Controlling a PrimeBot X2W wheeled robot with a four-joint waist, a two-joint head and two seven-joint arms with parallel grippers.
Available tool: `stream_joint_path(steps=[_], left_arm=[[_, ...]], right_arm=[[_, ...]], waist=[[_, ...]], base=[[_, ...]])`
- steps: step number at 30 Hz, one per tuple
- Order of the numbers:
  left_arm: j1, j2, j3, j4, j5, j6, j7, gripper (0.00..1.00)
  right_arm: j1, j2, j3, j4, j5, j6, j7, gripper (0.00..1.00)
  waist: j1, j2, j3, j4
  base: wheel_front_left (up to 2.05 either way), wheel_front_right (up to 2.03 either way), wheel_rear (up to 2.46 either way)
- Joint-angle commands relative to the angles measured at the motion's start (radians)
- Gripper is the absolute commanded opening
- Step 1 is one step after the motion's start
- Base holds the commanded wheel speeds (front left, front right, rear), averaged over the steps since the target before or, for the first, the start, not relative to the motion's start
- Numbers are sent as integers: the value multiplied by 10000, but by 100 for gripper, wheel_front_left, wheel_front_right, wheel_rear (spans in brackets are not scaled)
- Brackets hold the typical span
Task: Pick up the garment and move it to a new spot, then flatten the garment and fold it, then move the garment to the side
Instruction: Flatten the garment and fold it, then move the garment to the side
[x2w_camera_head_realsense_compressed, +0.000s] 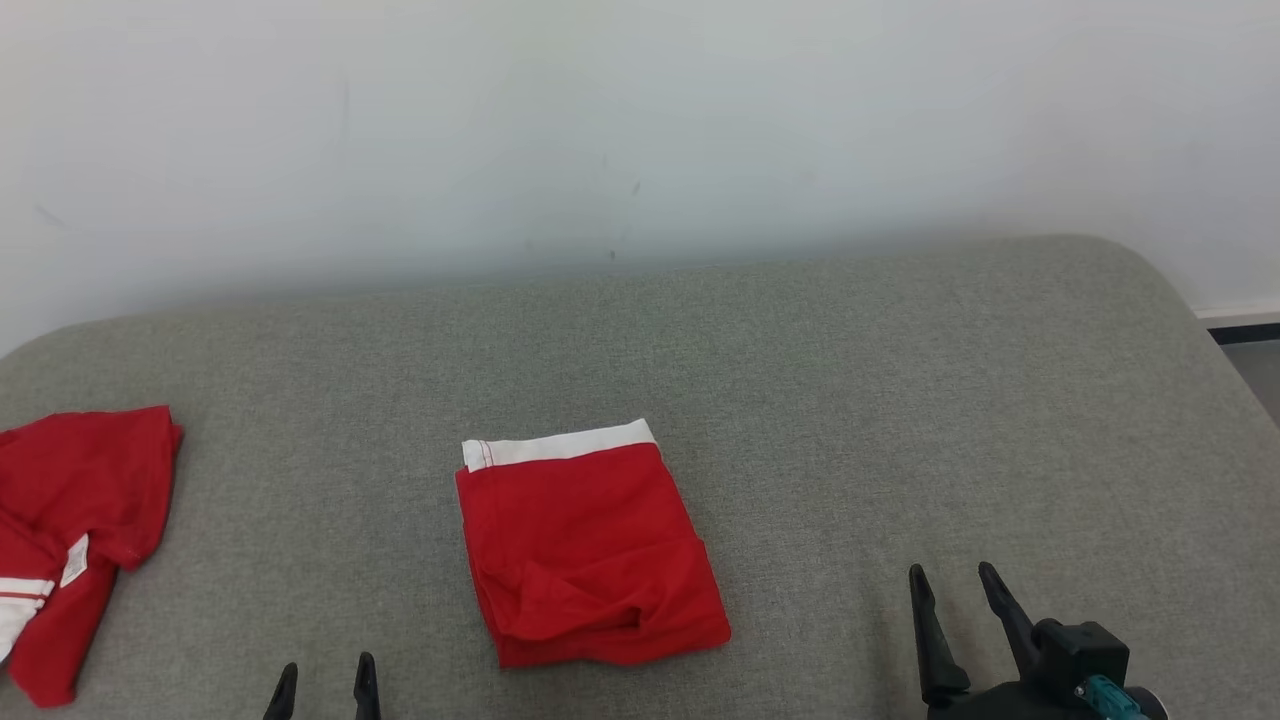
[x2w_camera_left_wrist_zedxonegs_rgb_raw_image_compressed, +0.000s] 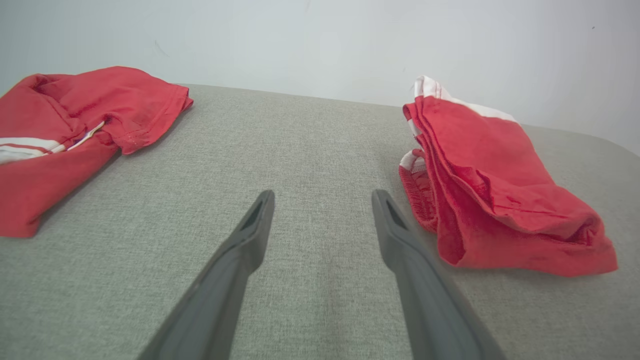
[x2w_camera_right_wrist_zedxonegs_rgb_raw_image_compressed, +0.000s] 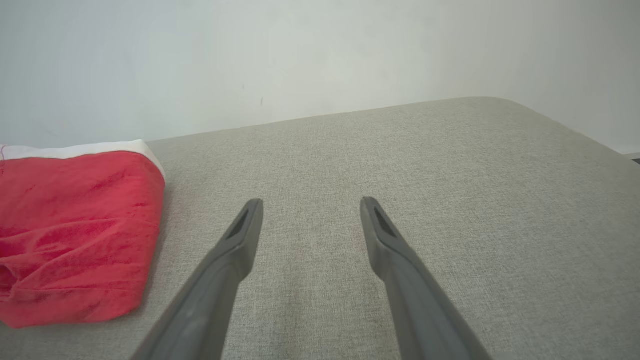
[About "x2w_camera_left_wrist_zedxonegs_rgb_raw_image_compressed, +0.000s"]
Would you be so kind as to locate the red shorts white stripes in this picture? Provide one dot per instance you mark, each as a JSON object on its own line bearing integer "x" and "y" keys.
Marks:
{"x": 500, "y": 170}

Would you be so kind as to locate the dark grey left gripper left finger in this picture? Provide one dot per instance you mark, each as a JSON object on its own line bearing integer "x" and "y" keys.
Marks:
{"x": 215, "y": 305}

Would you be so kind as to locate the red Bulls jersey white sleeves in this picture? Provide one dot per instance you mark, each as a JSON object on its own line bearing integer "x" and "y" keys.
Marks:
{"x": 125, "y": 105}

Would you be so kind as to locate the grey fabric sofa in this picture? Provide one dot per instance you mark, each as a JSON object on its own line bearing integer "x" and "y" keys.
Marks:
{"x": 310, "y": 150}

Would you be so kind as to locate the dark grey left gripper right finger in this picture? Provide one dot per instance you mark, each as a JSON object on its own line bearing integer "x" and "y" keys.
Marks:
{"x": 435, "y": 310}

